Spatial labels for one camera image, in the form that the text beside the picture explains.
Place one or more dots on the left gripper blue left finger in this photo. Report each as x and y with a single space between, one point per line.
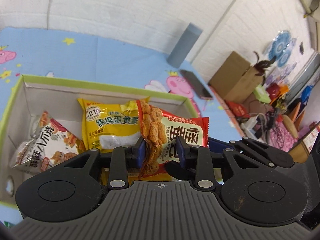
124 158

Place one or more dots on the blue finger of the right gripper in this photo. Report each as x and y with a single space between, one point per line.
217 145

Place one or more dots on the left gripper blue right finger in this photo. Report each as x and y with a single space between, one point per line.
199 159

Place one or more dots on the yellow egg yolk pie bag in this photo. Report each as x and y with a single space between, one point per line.
107 126

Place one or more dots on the red cracker snack bag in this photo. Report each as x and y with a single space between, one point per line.
160 129

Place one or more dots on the galette waffle snack clear bag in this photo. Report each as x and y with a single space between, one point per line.
50 145

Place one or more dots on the pink patterned cloth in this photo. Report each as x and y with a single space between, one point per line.
279 137

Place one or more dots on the brown cardboard box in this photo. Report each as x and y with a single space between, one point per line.
236 79

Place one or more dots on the dark smartphone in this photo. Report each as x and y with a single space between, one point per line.
196 85

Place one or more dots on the grey cylindrical bottle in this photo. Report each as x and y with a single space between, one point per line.
184 45

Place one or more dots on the green cardboard box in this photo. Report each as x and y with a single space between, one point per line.
34 94

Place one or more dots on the blue paper flower decoration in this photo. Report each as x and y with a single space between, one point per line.
281 48

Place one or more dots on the green wrapped snack packet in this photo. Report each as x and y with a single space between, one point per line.
8 224

